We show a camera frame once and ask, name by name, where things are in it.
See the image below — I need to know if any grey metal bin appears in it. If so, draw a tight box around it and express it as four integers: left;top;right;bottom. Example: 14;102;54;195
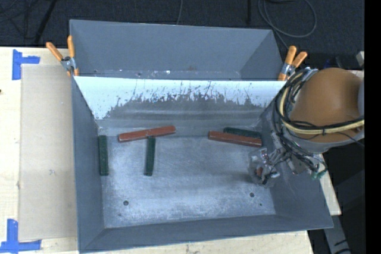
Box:
68;19;335;254

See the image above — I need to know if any pale flat board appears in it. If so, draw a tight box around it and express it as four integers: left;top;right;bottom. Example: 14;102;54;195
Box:
17;64;79;242

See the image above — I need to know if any red-brown flat block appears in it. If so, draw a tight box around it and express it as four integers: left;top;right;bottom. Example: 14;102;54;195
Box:
207;130;263;149
118;125;177;143

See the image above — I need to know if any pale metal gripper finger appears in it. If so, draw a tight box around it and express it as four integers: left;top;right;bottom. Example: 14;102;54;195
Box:
254;170;281;188
249;148;273;172

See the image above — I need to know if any dark green flat block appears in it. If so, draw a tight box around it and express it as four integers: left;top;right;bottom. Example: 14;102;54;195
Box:
223;127;263;139
98;135;110;177
143;136;157;177

